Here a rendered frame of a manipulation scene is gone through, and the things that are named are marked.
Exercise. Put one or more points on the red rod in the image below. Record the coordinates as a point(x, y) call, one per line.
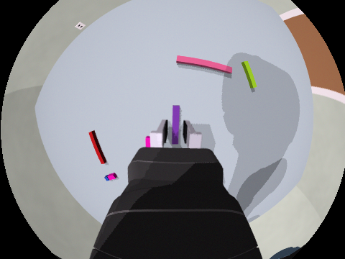
point(97, 147)

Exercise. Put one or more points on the pink rod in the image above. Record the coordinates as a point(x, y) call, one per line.
point(204, 63)

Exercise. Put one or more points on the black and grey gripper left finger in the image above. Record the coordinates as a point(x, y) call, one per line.
point(157, 137)

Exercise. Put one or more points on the purple rod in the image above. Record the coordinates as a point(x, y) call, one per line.
point(175, 123)

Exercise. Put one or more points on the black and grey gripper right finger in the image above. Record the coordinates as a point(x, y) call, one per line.
point(192, 138)

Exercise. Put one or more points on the lime green rod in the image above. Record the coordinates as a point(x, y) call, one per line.
point(249, 74)

